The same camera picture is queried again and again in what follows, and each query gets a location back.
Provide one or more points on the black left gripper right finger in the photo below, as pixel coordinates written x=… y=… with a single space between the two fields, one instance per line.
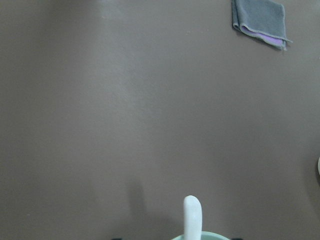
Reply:
x=237 y=239

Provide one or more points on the white ceramic spoon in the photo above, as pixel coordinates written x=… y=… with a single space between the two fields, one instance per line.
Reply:
x=192 y=218

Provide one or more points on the mint green bowl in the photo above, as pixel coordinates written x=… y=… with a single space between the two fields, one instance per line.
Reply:
x=205 y=235

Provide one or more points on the grey folded cloth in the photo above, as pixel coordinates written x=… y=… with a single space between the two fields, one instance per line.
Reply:
x=263 y=20

